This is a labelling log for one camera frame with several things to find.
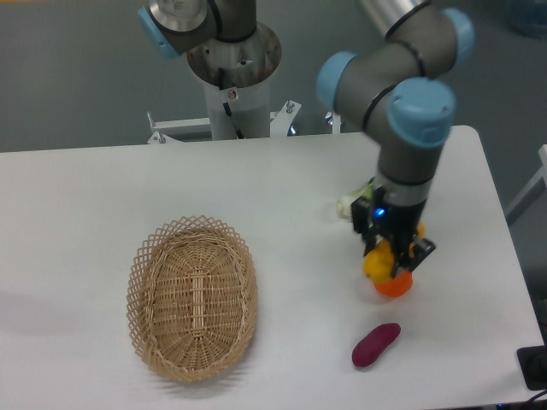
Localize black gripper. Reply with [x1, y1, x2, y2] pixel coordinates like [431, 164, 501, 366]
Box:
[351, 187, 436, 277]

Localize yellow mango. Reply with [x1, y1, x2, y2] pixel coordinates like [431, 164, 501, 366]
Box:
[362, 222, 426, 283]

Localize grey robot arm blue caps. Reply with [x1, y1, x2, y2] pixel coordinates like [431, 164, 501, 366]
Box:
[138, 1, 475, 278]

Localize green bok choy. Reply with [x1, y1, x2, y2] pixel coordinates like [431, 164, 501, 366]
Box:
[336, 178, 374, 220]

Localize orange tangerine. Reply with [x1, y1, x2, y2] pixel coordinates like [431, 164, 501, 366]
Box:
[373, 271, 414, 298]

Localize purple sweet potato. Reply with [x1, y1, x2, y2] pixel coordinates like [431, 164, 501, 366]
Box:
[351, 323, 402, 368]

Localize black device at table edge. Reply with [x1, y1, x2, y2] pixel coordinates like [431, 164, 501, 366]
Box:
[516, 345, 546, 391]

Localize woven wicker basket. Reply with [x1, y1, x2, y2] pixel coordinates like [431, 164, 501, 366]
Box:
[126, 215, 258, 383]

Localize white frame at right edge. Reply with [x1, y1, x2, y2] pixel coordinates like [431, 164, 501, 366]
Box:
[504, 144, 546, 226]

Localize white metal base frame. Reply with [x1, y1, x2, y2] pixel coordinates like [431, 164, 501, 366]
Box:
[147, 100, 344, 144]

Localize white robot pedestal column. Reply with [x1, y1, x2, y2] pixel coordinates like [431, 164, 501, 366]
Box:
[187, 22, 282, 140]

